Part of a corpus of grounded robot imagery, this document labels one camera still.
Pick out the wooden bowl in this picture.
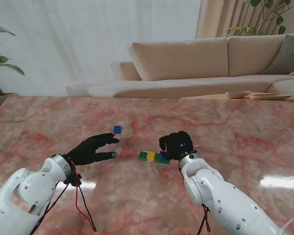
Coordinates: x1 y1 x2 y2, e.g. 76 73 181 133
225 90 252 99

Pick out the sheer white curtain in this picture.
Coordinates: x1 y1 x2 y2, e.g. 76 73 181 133
0 0 201 97

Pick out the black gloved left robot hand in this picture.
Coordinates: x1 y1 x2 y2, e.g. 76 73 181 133
67 133 120 166

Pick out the tall leafy branch plant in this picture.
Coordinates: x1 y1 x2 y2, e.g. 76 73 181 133
226 0 294 37

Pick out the red wire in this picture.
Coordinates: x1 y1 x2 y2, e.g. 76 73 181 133
203 207 211 235
71 160 99 235

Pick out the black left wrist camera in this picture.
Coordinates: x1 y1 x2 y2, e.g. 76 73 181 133
64 173 83 187

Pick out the beige sofa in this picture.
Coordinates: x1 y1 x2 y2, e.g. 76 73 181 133
66 33 294 99

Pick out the beige curtain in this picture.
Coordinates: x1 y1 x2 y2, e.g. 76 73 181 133
195 0 294 39

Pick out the large-leaf green houseplant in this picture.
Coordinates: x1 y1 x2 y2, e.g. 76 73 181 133
0 23 25 96

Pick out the pale plant pot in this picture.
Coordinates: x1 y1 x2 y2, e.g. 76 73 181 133
0 92 19 113

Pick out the white zip tie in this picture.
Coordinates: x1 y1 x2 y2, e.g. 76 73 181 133
280 217 294 231

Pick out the flat wooden tray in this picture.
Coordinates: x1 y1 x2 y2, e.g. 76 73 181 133
249 93 293 101

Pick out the grey sofa cushion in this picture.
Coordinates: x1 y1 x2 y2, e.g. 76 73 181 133
261 34 294 75

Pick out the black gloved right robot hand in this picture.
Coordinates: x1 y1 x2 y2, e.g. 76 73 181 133
158 131 195 162

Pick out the black wire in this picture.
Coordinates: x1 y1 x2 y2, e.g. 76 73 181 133
29 182 98 235
197 208 210 235

